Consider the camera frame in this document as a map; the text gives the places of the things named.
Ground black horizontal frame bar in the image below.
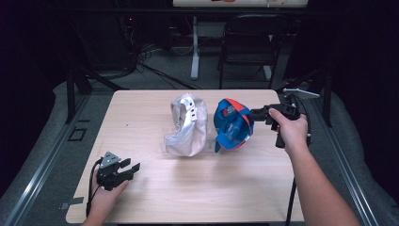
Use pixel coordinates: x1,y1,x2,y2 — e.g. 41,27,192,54
60,7,399,17

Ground white cap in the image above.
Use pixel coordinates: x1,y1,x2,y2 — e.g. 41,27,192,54
164,92,210,157

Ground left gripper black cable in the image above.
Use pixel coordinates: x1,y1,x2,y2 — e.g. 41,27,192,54
86,157,105,218

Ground blue and orange cap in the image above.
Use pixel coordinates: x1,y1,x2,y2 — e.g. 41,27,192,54
214,97,256,153

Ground grey tape strip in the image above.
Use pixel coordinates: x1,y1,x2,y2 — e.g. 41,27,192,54
59,196,86,211

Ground aluminium floor rail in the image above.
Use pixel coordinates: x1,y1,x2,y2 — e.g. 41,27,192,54
309,93,381,226
3,93,92,226

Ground black folding chair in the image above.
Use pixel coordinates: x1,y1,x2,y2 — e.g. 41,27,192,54
217,13,303,90

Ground person's right hand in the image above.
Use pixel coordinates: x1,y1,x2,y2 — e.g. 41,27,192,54
268,107,310,155

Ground person's left hand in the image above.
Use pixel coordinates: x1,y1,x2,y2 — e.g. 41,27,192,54
88,178,130,220

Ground black frame stand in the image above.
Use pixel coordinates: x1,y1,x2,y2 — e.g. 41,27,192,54
276,67,334,128
64,66,130,125

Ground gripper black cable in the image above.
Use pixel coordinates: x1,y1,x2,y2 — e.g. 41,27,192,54
284,93,313,226
86,157,105,218

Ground black floor cables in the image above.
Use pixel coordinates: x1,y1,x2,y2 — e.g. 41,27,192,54
136,60,201,90

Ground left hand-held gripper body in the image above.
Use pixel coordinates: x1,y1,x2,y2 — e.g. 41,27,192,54
96,151,130,191

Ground white desk leg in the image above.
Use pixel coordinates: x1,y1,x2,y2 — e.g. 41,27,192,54
190,15,201,81

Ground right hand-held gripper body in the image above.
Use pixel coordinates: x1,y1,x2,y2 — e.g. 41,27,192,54
266,88,321,149

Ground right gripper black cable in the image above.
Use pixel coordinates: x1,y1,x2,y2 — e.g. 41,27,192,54
284,93,313,226

